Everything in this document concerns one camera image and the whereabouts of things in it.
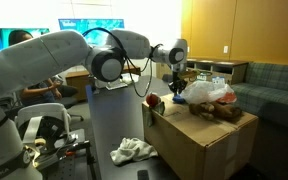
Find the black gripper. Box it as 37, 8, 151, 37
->
168, 72, 187, 95

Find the white plastic bag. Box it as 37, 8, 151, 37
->
181, 81, 237, 104

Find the brown plush toy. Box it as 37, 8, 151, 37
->
189, 101, 242, 121

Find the white cloth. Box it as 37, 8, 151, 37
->
110, 138, 158, 166

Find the blue sponge cloth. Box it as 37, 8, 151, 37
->
172, 95, 185, 104

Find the dark grey eraser block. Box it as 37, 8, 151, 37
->
137, 170, 149, 180

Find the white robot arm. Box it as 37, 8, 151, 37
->
0, 29, 188, 180

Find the large cardboard box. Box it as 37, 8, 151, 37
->
142, 95, 258, 180

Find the red apple toy with leaves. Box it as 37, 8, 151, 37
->
144, 93, 165, 127

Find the wooden cabinet shelf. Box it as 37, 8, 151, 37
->
187, 59, 248, 85

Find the low wooden sideboard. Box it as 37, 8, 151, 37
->
65, 66, 142, 103

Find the green plaid sofa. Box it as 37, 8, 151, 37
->
232, 63, 288, 127

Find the seated person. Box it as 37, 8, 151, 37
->
8, 29, 62, 106

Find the wall television screen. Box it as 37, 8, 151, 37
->
58, 18, 125, 46

